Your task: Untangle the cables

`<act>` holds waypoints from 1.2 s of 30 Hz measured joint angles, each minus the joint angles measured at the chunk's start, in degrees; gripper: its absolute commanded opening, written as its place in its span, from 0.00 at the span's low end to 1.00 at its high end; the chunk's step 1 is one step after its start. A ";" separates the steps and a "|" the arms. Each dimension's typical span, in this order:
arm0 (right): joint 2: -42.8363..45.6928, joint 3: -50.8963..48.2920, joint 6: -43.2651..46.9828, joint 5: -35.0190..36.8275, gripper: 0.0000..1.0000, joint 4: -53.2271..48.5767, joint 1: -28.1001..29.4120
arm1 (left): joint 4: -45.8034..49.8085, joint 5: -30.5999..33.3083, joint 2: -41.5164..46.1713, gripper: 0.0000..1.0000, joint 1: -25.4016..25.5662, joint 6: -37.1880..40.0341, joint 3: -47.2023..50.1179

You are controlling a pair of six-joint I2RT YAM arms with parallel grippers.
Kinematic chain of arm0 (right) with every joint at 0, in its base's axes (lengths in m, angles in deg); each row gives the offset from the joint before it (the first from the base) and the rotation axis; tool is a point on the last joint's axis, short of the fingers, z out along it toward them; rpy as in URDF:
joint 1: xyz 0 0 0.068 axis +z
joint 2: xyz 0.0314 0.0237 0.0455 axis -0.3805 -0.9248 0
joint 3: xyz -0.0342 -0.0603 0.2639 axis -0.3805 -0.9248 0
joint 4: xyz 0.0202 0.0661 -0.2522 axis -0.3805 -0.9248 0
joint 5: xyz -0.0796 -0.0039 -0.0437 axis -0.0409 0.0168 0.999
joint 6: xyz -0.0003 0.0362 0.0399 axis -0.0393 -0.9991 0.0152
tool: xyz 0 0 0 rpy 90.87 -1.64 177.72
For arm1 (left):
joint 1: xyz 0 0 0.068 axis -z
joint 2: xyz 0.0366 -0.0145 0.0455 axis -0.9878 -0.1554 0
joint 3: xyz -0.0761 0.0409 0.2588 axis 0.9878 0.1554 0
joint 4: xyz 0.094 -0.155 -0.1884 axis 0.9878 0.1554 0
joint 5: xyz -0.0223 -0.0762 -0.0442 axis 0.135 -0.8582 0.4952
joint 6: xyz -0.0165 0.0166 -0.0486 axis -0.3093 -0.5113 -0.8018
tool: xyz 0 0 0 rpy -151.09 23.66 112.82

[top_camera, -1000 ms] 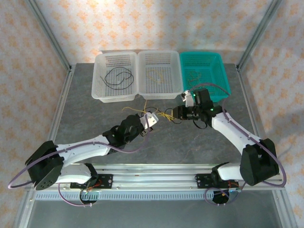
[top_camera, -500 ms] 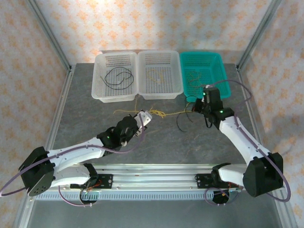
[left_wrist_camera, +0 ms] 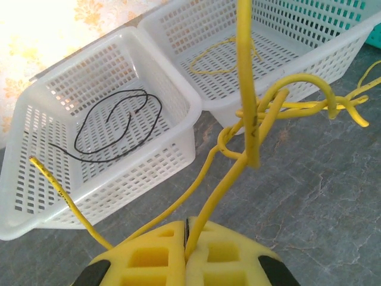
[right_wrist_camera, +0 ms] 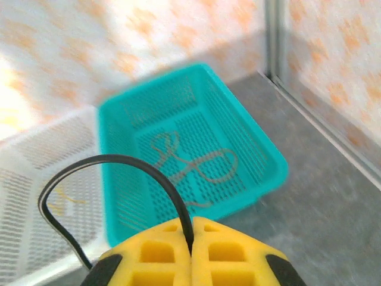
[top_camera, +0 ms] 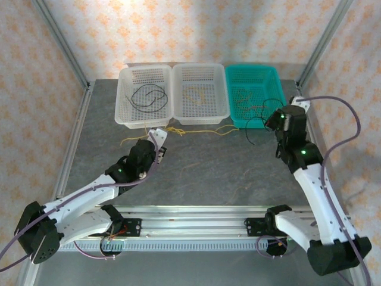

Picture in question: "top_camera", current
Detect orange cable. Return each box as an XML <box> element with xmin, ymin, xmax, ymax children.
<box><xmin>236</xmin><ymin>89</ymin><xmax>266</xmax><ymax>111</ymax></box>

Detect teal plastic basket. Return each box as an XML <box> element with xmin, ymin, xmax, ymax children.
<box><xmin>224</xmin><ymin>64</ymin><xmax>286</xmax><ymax>130</ymax></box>

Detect white plastic basket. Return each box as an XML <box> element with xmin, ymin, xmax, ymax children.
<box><xmin>171</xmin><ymin>63</ymin><xmax>232</xmax><ymax>126</ymax></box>
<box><xmin>114</xmin><ymin>64</ymin><xmax>174</xmax><ymax>129</ymax></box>

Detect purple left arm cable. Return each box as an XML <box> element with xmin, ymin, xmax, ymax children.
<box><xmin>0</xmin><ymin>132</ymin><xmax>159</xmax><ymax>272</ymax></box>

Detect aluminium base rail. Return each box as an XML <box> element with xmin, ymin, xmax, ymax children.
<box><xmin>32</xmin><ymin>204</ymin><xmax>358</xmax><ymax>241</ymax></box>

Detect grey slotted cable duct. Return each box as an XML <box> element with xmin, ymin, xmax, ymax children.
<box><xmin>58</xmin><ymin>240</ymin><xmax>295</xmax><ymax>253</ymax></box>

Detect aluminium frame post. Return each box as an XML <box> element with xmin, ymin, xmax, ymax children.
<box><xmin>296</xmin><ymin>0</ymin><xmax>357</xmax><ymax>89</ymax></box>
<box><xmin>31</xmin><ymin>0</ymin><xmax>92</xmax><ymax>90</ymax></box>

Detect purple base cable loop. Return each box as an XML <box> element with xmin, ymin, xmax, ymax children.
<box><xmin>73</xmin><ymin>240</ymin><xmax>120</xmax><ymax>260</ymax></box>
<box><xmin>256</xmin><ymin>234</ymin><xmax>298</xmax><ymax>259</ymax></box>

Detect aluminium frame bar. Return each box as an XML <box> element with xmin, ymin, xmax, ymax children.
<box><xmin>16</xmin><ymin>263</ymin><xmax>36</xmax><ymax>286</ymax></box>

